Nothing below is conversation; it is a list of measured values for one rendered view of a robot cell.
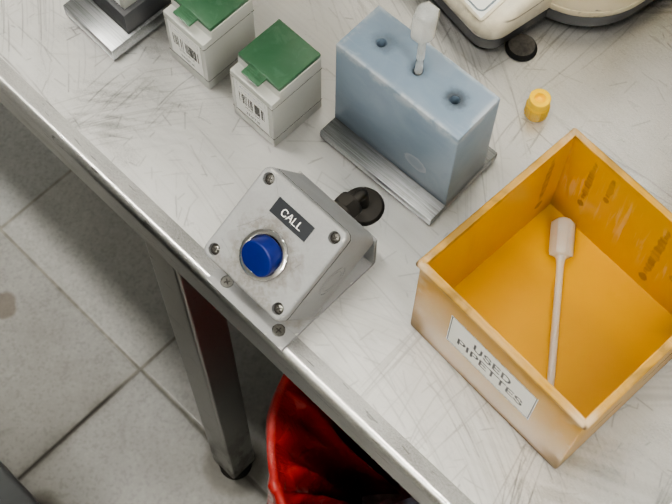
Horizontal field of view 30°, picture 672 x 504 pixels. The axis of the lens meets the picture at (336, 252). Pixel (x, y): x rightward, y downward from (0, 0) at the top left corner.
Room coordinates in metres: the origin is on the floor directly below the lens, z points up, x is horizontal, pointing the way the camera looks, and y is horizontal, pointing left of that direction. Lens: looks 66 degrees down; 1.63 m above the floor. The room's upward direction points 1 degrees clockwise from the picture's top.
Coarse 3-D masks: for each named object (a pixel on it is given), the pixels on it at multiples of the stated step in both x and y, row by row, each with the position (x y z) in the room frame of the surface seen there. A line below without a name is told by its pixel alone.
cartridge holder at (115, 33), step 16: (80, 0) 0.52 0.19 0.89; (96, 0) 0.52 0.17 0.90; (112, 0) 0.51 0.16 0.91; (144, 0) 0.51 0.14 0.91; (160, 0) 0.52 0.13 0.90; (80, 16) 0.51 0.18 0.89; (96, 16) 0.51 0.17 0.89; (112, 16) 0.51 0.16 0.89; (128, 16) 0.50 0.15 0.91; (144, 16) 0.51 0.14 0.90; (160, 16) 0.51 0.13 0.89; (96, 32) 0.50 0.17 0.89; (112, 32) 0.50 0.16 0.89; (128, 32) 0.49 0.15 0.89; (144, 32) 0.50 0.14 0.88; (112, 48) 0.48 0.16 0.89; (128, 48) 0.49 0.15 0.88
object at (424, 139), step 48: (336, 48) 0.43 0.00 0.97; (384, 48) 0.43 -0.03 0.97; (432, 48) 0.43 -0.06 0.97; (336, 96) 0.43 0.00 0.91; (384, 96) 0.41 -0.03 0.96; (432, 96) 0.40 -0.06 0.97; (480, 96) 0.40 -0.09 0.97; (336, 144) 0.41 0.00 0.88; (384, 144) 0.40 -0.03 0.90; (432, 144) 0.38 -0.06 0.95; (480, 144) 0.39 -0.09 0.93; (432, 192) 0.38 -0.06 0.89
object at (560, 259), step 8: (560, 256) 0.33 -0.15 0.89; (560, 264) 0.32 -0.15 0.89; (560, 272) 0.32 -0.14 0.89; (560, 280) 0.31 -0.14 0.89; (560, 288) 0.31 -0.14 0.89; (560, 296) 0.30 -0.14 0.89; (560, 304) 0.30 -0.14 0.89; (552, 312) 0.29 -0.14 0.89; (552, 320) 0.29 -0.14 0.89; (552, 328) 0.28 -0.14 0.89; (552, 336) 0.28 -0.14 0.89; (552, 344) 0.27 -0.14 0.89; (552, 352) 0.26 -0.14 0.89; (552, 360) 0.26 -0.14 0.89; (552, 368) 0.25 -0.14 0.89; (552, 376) 0.25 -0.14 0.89; (552, 384) 0.24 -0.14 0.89
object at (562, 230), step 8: (552, 224) 0.35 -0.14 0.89; (560, 224) 0.35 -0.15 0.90; (568, 224) 0.35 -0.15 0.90; (552, 232) 0.35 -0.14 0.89; (560, 232) 0.34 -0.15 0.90; (568, 232) 0.34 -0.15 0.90; (552, 240) 0.34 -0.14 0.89; (560, 240) 0.34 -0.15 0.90; (568, 240) 0.34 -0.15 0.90; (552, 248) 0.33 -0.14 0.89; (560, 248) 0.33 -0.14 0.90; (568, 248) 0.33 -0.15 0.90; (568, 256) 0.33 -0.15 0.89
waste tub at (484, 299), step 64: (576, 128) 0.38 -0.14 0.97; (512, 192) 0.34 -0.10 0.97; (576, 192) 0.36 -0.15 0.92; (640, 192) 0.33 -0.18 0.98; (448, 256) 0.30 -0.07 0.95; (512, 256) 0.33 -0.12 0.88; (576, 256) 0.33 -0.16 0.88; (640, 256) 0.32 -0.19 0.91; (448, 320) 0.27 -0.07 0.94; (512, 320) 0.29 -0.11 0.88; (576, 320) 0.29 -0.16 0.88; (640, 320) 0.29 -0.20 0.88; (512, 384) 0.23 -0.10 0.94; (576, 384) 0.25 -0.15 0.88; (640, 384) 0.24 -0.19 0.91; (576, 448) 0.20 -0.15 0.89
